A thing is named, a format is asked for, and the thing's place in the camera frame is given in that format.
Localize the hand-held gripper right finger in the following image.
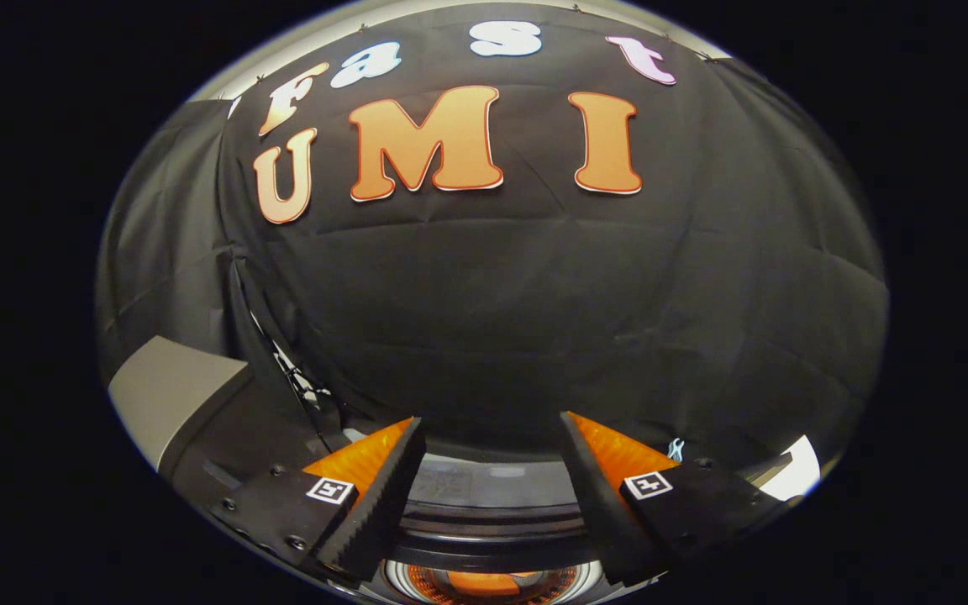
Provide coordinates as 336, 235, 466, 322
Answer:
559, 411, 787, 587

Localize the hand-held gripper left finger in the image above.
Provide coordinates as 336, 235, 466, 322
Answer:
210, 416, 429, 585

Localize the grey washing machine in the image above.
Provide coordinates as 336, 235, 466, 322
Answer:
329, 555, 670, 605

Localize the dark transparent washing machine lid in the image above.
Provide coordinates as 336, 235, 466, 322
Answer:
341, 427, 796, 574

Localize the orange polo shirt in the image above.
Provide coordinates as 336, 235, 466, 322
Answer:
446, 571, 542, 598

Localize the black backdrop cloth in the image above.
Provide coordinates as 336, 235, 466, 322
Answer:
96, 0, 890, 505

